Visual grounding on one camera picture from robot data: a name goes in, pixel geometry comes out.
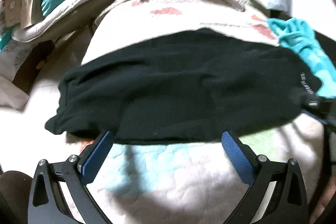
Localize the quilted patchwork bedspread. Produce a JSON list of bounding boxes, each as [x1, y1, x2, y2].
[[26, 0, 332, 224]]

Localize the brown cardboard boxes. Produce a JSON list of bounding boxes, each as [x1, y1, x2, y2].
[[4, 0, 43, 30]]

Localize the teal fleece blanket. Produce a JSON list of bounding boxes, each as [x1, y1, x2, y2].
[[266, 18, 335, 99]]

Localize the black pants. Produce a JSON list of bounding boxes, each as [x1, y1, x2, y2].
[[45, 28, 322, 144]]

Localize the beige padded seat cushion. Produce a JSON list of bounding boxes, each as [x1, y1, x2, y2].
[[11, 0, 91, 43]]

